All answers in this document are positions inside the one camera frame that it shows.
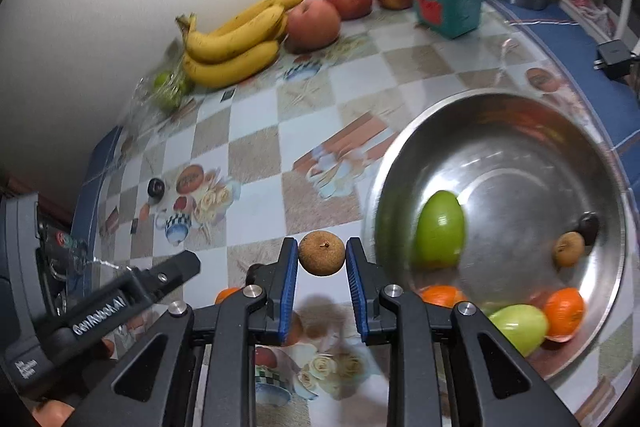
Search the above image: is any yellow banana top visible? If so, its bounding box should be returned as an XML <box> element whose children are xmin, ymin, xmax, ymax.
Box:
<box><xmin>210</xmin><ymin>0</ymin><xmax>304</xmax><ymax>36</ymax></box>

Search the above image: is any lone dark plum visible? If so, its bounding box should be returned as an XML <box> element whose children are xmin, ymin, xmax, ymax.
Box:
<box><xmin>146</xmin><ymin>178</ymin><xmax>166</xmax><ymax>205</ymax></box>

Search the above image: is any yellow banana middle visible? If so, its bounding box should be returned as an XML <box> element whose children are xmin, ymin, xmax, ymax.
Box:
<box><xmin>176</xmin><ymin>4</ymin><xmax>284</xmax><ymax>64</ymax></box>

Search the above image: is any brown longan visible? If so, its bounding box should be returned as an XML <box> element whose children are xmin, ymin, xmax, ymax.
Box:
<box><xmin>553</xmin><ymin>231</ymin><xmax>586</xmax><ymax>269</ymax></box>
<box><xmin>298</xmin><ymin>231</ymin><xmax>345</xmax><ymax>277</ymax></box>

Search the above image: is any steel round tray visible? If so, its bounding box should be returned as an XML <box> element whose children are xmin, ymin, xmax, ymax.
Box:
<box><xmin>361</xmin><ymin>89</ymin><xmax>628</xmax><ymax>379</ymax></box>

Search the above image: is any red apple near bananas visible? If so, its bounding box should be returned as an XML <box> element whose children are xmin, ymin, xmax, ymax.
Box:
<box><xmin>286</xmin><ymin>0</ymin><xmax>342</xmax><ymax>53</ymax></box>

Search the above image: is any orange mandarin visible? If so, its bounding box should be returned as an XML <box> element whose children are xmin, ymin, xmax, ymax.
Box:
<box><xmin>418</xmin><ymin>285</ymin><xmax>468</xmax><ymax>309</ymax></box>
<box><xmin>215</xmin><ymin>286</ymin><xmax>240</xmax><ymax>305</ymax></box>
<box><xmin>544</xmin><ymin>287</ymin><xmax>586</xmax><ymax>343</ymax></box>

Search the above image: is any green mango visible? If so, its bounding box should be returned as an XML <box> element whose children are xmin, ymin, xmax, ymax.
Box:
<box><xmin>489</xmin><ymin>305</ymin><xmax>549</xmax><ymax>357</ymax></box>
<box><xmin>411</xmin><ymin>191</ymin><xmax>466</xmax><ymax>270</ymax></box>

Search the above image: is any checkered plastic tablecloth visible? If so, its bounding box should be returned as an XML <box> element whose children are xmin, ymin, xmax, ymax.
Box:
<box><xmin>69</xmin><ymin>0</ymin><xmax>640</xmax><ymax>427</ymax></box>

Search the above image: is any clear plastic water bottle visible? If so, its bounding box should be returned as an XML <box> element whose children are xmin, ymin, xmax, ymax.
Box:
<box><xmin>41</xmin><ymin>225</ymin><xmax>93</xmax><ymax>315</ymax></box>

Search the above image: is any black charger block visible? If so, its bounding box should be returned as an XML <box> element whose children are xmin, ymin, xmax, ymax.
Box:
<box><xmin>593</xmin><ymin>39</ymin><xmax>634</xmax><ymax>80</ymax></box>

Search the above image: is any yellow banana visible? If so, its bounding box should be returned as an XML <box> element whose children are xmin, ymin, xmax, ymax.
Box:
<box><xmin>182</xmin><ymin>41</ymin><xmax>280</xmax><ymax>89</ymax></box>
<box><xmin>210</xmin><ymin>0</ymin><xmax>304</xmax><ymax>36</ymax></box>
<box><xmin>176</xmin><ymin>4</ymin><xmax>284</xmax><ymax>64</ymax></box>

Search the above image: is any clear tray of green fruit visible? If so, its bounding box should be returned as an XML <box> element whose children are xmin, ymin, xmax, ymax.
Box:
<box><xmin>120</xmin><ymin>40</ymin><xmax>193</xmax><ymax>136</ymax></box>

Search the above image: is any teal plastic box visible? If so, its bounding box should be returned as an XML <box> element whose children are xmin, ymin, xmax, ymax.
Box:
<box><xmin>413</xmin><ymin>0</ymin><xmax>483</xmax><ymax>39</ymax></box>

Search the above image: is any yellow banana bottom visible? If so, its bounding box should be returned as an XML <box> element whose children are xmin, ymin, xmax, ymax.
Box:
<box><xmin>182</xmin><ymin>41</ymin><xmax>280</xmax><ymax>89</ymax></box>

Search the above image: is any person left hand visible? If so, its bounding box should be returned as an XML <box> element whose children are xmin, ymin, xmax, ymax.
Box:
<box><xmin>29</xmin><ymin>336</ymin><xmax>120</xmax><ymax>427</ymax></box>

